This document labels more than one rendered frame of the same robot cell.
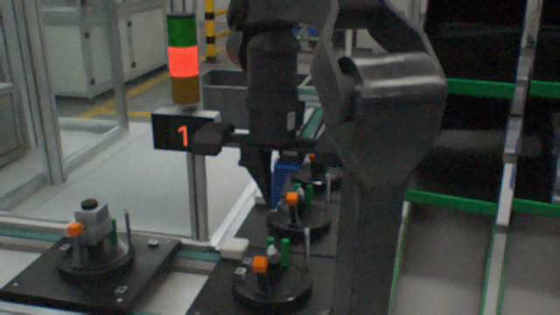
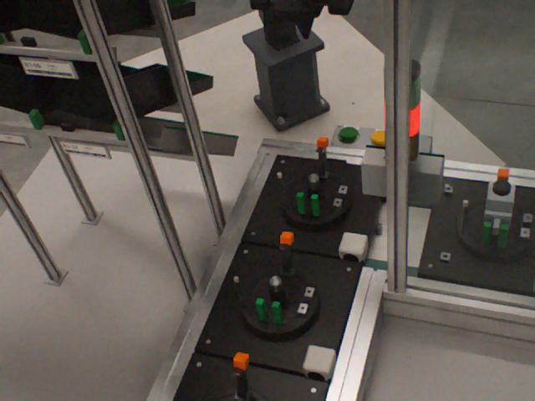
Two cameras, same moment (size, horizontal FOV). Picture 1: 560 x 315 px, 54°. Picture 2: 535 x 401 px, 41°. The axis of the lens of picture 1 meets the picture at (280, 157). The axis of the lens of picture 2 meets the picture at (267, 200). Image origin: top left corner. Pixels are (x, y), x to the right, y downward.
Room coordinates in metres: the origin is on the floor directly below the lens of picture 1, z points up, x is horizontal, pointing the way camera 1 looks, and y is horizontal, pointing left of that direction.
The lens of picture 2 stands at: (1.75, 0.13, 2.01)
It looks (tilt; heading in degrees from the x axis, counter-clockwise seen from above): 47 degrees down; 193
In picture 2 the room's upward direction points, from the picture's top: 11 degrees counter-clockwise
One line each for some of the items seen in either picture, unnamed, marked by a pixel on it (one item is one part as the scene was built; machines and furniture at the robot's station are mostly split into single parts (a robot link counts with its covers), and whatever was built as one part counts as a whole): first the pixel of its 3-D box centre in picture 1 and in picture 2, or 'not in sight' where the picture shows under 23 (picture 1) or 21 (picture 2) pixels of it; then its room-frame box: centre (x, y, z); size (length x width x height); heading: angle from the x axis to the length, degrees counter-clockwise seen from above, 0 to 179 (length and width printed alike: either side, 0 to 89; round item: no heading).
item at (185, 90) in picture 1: (185, 87); not in sight; (0.98, 0.17, 1.28); 0.05 x 0.05 x 0.05
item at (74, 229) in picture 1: (80, 241); not in sight; (0.86, 0.35, 1.04); 0.04 x 0.02 x 0.08; 167
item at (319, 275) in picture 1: (271, 265); (314, 189); (0.82, 0.01, 1.01); 0.24 x 0.24 x 0.13; 77
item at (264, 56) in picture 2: not in sight; (287, 73); (0.38, -0.07, 0.96); 0.15 x 0.15 x 0.20; 31
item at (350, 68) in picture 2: not in sight; (274, 118); (0.41, -0.12, 0.84); 0.90 x 0.70 x 0.03; 31
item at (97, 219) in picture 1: (94, 216); not in sight; (0.91, 0.34, 1.06); 0.08 x 0.04 x 0.07; 168
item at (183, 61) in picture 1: (183, 59); not in sight; (0.98, 0.17, 1.33); 0.05 x 0.05 x 0.05
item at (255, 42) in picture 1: (272, 55); not in sight; (0.62, 0.01, 1.41); 0.09 x 0.06 x 0.07; 19
